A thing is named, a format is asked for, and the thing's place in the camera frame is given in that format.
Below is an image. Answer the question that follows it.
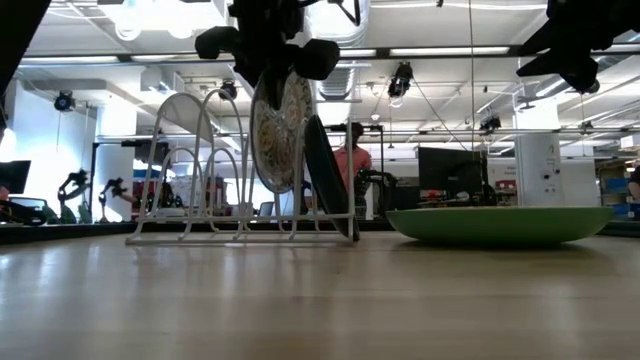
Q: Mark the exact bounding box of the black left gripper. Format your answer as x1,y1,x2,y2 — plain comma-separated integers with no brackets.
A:
194,0,341,112

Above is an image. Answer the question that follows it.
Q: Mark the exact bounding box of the person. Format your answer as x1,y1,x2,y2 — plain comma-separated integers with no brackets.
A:
332,121,374,221

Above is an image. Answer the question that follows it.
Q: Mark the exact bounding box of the floral patterned plate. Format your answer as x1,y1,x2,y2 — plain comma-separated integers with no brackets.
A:
248,69,317,195

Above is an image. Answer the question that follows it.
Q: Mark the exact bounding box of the black ceiling camera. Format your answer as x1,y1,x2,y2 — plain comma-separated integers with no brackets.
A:
386,61,415,99
53,89,76,113
218,79,240,102
478,114,503,136

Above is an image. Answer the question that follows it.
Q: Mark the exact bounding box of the green plate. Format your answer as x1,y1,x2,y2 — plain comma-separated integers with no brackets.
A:
385,205,615,247

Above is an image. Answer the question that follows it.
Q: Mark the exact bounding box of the silver ventilation duct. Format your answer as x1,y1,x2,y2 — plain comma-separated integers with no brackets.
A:
304,0,372,101

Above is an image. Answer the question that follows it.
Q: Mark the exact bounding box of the white plate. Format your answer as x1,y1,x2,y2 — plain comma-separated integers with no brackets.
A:
154,92,202,146

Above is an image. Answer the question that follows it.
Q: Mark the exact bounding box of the black aluminium table frame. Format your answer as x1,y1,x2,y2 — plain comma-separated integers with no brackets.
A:
0,219,640,246

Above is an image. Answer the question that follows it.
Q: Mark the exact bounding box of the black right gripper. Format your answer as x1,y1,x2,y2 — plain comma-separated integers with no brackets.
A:
515,0,621,95

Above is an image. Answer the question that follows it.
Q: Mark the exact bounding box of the white wire dish rack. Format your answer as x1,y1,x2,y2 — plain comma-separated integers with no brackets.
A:
124,89,357,247

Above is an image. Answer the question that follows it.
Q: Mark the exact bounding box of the black monitor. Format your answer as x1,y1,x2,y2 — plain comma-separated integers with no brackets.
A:
418,146,489,189
0,159,32,196

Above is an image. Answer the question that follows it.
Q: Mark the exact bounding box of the dark teal plate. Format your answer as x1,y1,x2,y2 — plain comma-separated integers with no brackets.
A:
303,113,361,244

